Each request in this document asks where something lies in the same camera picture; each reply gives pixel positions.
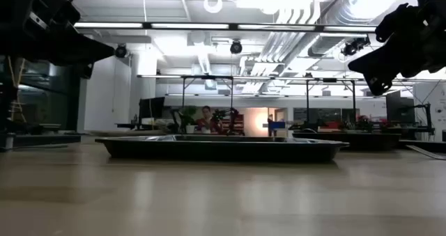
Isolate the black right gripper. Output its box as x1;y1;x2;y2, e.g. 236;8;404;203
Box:
348;0;446;96

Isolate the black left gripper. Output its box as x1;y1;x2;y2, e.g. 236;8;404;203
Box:
0;0;116;79

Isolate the black rectangular tray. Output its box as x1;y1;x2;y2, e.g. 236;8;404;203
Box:
94;134;350;164

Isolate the large dark monitor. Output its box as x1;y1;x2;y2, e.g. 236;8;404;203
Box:
385;91;416;125

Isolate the grey flat strip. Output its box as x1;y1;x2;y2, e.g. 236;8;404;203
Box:
406;144;446;161

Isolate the green potted plant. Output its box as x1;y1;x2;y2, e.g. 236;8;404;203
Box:
180;105;198;134

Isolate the person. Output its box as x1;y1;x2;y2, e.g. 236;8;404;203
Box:
196;105;224;135

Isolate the red shelf unit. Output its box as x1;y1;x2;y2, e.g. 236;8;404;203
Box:
222;113;245;135

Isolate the black ceiling camera on mount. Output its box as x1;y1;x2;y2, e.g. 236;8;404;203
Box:
341;36;371;57

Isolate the yellow cable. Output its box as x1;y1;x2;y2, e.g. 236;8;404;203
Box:
6;56;28;123

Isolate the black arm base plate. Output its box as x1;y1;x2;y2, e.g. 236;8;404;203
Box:
399;138;446;154

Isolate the white ring light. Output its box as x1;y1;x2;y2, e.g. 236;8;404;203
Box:
203;0;224;15

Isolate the overhead frame bar with lights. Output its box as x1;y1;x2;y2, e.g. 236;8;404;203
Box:
72;21;378;33

